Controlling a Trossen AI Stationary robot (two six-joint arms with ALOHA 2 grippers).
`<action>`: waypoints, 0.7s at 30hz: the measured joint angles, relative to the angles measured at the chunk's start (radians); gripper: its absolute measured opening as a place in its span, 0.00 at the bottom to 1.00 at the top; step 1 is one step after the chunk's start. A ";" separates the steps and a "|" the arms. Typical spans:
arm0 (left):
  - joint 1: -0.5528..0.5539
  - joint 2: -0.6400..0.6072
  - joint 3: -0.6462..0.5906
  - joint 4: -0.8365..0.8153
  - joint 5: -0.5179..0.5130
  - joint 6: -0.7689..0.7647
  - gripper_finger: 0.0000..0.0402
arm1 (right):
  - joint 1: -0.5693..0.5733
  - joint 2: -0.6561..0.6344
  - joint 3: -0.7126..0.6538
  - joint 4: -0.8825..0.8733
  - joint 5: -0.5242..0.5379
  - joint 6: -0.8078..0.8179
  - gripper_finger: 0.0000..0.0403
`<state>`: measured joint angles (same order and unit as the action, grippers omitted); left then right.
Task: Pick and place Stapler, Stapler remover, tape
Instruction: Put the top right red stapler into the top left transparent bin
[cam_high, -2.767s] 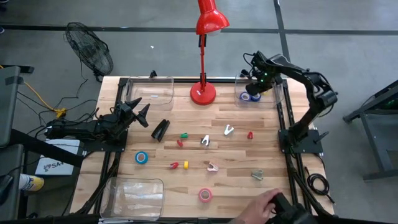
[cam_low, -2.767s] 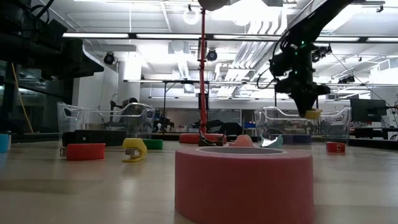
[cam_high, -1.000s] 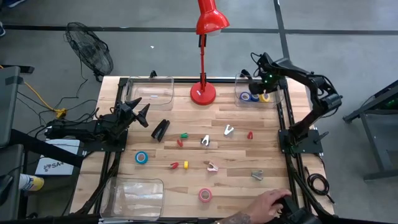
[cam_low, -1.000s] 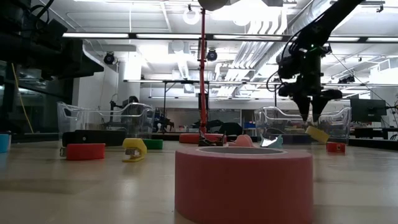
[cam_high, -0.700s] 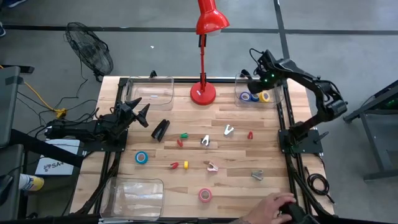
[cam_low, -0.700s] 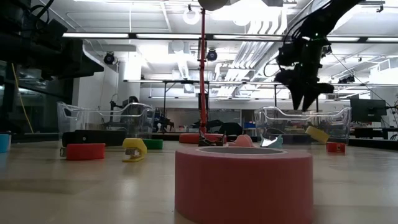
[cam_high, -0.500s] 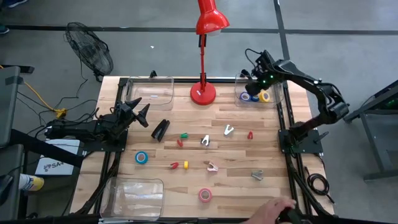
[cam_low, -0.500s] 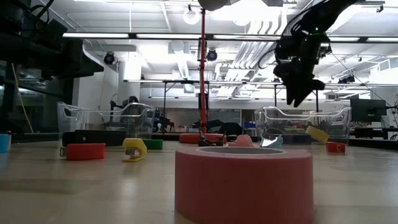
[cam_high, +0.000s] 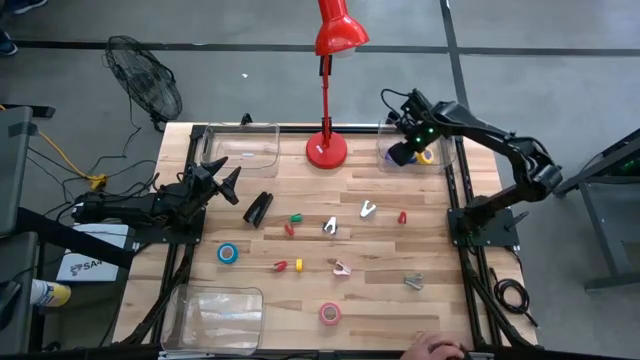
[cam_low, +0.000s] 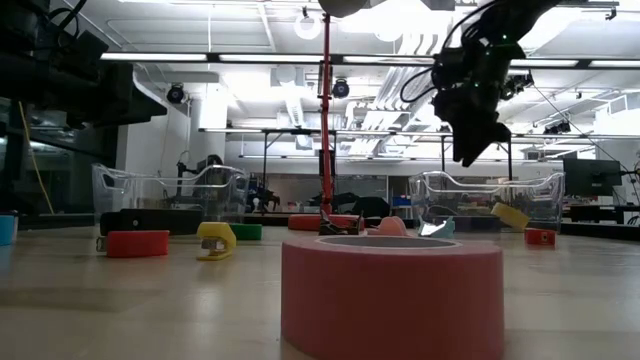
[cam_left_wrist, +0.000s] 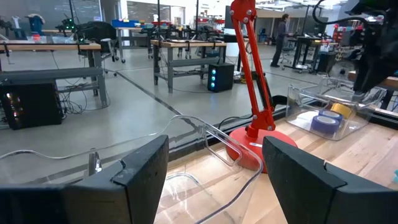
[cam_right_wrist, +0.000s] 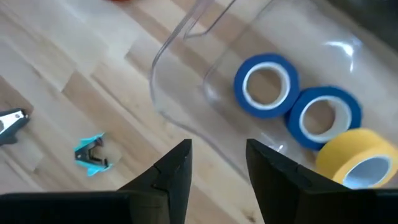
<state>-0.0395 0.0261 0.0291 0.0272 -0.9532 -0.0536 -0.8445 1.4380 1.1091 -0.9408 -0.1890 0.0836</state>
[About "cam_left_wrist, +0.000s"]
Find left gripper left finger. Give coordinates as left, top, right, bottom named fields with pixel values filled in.
left=0, top=134, right=170, bottom=224

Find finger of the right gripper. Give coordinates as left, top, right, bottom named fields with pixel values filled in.
left=363, top=62, right=398, bottom=93
left=353, top=58, right=374, bottom=93

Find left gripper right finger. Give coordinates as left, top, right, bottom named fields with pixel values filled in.
left=262, top=136, right=398, bottom=224

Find yellow tape roll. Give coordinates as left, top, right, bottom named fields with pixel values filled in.
left=330, top=102, right=354, bottom=119

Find dark blue tape roll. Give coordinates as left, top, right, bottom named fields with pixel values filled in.
left=318, top=109, right=345, bottom=123
left=310, top=115, right=340, bottom=135

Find clear plastic bin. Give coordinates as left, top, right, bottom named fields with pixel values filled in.
left=285, top=77, right=388, bottom=141
left=0, top=114, right=264, bottom=224

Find black table clamp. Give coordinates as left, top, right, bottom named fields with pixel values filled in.
left=271, top=95, right=289, bottom=110

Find person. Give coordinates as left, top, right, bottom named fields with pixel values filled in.
left=269, top=13, right=292, bottom=68

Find black computer tower red lights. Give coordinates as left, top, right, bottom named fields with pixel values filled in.
left=0, top=80, right=63, bottom=131

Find black computer tower cyan lights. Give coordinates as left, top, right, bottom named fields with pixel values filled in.
left=207, top=63, right=236, bottom=93

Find wooden workbench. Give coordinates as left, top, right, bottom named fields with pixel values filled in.
left=0, top=42, right=109, bottom=108
left=150, top=39, right=228, bottom=94

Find black office chair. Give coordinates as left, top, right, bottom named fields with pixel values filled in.
left=76, top=21, right=119, bottom=65

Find blue storage box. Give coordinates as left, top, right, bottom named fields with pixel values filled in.
left=111, top=19, right=139, bottom=29

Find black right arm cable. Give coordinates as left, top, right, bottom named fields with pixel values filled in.
left=312, top=0, right=371, bottom=26

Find black lamp cable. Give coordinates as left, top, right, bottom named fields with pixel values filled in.
left=217, top=114, right=254, bottom=131

